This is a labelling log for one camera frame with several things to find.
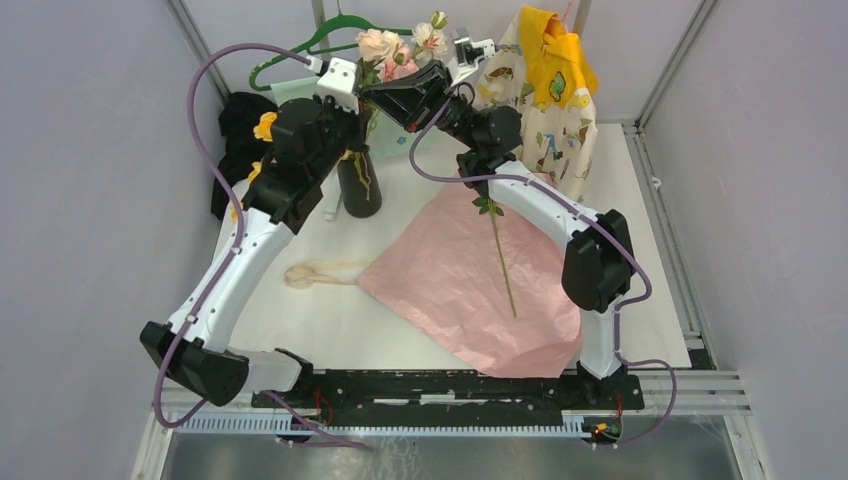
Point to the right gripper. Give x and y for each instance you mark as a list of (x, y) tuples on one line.
[(410, 99)]

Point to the pink peach flower stem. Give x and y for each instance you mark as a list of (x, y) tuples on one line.
[(489, 207)]

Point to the yellow rose stem bunch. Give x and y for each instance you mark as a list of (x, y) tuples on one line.
[(247, 140)]

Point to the pink wrapping paper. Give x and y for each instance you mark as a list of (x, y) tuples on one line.
[(442, 275)]

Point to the beige printed ribbon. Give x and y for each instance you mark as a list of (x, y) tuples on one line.
[(305, 275)]

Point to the cream pink rose stem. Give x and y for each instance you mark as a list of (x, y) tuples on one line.
[(428, 42)]

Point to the single cream rose stem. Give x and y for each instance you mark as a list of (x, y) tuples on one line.
[(375, 47)]

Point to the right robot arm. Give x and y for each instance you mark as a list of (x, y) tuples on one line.
[(599, 260)]

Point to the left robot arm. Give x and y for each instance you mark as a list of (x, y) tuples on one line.
[(192, 348)]

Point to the black cylindrical vase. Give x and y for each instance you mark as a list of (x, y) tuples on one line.
[(360, 190)]

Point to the green cartoon cloth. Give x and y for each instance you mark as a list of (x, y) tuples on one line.
[(385, 137)]

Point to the green clothes hanger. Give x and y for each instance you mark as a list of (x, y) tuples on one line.
[(311, 47)]

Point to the yellow cartoon child jacket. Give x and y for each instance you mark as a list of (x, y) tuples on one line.
[(543, 73)]

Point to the black cloth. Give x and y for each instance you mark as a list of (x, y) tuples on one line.
[(237, 103)]

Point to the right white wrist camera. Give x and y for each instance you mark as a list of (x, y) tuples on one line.
[(468, 55)]

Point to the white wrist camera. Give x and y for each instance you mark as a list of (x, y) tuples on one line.
[(468, 55), (337, 83)]

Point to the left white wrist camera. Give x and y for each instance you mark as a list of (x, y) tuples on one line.
[(337, 83)]

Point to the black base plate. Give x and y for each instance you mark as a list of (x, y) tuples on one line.
[(457, 398)]

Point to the white slotted cable duct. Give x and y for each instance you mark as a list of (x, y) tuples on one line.
[(659, 400)]

